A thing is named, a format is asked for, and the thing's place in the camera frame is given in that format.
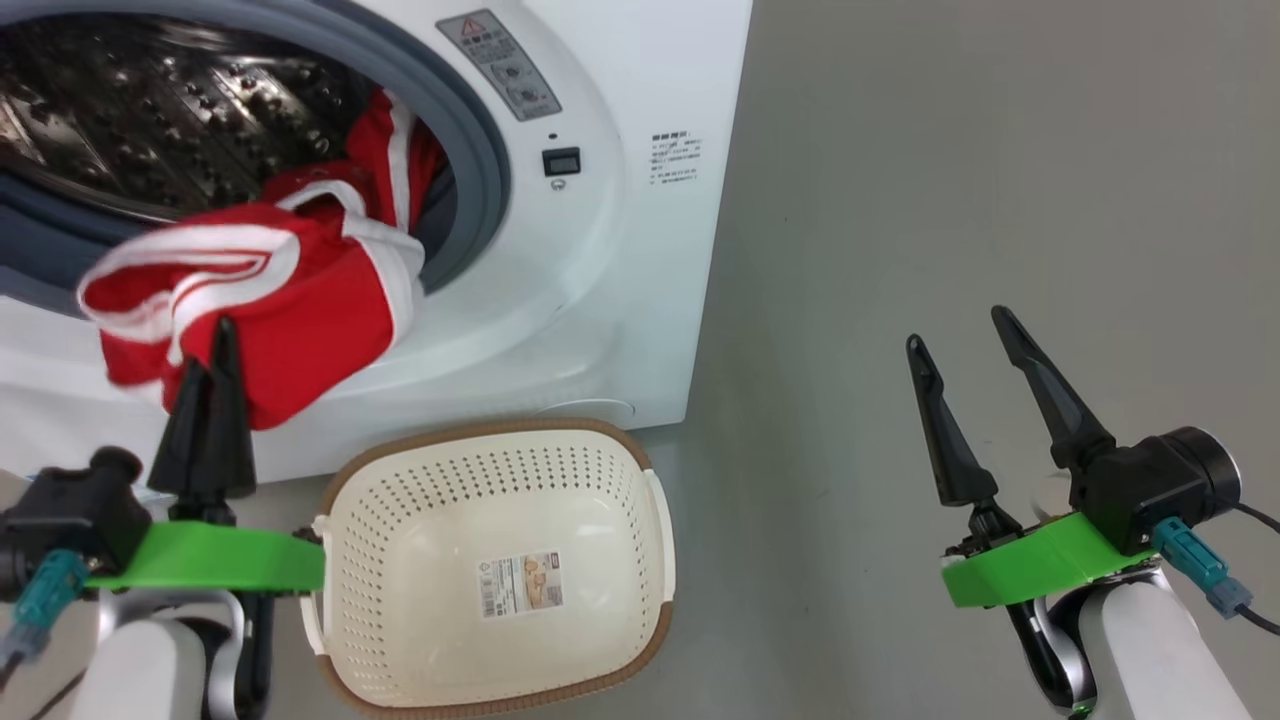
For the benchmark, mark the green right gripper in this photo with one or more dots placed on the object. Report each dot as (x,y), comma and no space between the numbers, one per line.
(1040,565)

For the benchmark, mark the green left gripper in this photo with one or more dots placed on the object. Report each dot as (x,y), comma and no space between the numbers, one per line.
(220,560)

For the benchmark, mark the red and white garment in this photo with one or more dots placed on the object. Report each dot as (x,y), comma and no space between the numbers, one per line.
(300,320)

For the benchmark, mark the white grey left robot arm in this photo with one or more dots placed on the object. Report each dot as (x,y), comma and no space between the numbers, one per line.
(140,660)

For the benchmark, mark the cream perforated laundry basket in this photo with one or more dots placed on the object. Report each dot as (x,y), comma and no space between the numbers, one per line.
(420,520)

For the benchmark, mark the paper basket product label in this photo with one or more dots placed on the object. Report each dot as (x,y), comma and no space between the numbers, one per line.
(520,585)

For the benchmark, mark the white front-load washing machine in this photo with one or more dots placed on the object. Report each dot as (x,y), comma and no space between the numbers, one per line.
(620,300)

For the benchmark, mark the grey rubber door gasket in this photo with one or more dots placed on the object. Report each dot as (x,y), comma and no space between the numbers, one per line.
(482,150)

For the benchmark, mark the black door lock socket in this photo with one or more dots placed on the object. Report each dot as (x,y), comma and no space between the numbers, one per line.
(561,162)

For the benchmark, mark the perforated steel washer drum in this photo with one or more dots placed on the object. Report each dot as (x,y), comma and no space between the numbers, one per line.
(150,110)

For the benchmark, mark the round white drain filter cover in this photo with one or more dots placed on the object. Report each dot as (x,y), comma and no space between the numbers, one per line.
(590,408)

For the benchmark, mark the small printed text sticker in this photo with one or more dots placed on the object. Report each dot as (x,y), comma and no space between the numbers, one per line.
(675,158)

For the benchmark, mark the grey warning label sticker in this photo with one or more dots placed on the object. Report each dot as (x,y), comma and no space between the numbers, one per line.
(500,65)

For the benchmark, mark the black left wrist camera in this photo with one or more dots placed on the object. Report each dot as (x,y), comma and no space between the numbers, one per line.
(70,510)

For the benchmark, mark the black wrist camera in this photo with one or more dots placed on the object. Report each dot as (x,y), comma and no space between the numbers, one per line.
(70,510)
(1160,485)

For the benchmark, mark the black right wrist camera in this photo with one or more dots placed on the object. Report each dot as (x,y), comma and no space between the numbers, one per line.
(1160,485)

